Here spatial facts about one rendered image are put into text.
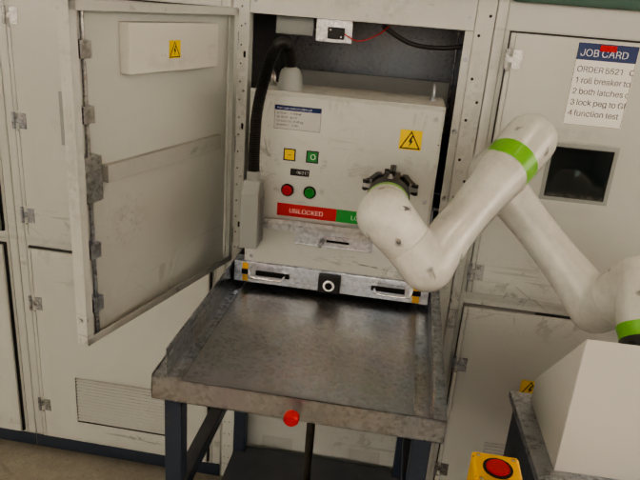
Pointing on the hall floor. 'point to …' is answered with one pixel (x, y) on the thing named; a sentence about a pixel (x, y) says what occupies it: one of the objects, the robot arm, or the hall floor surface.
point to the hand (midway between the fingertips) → (392, 173)
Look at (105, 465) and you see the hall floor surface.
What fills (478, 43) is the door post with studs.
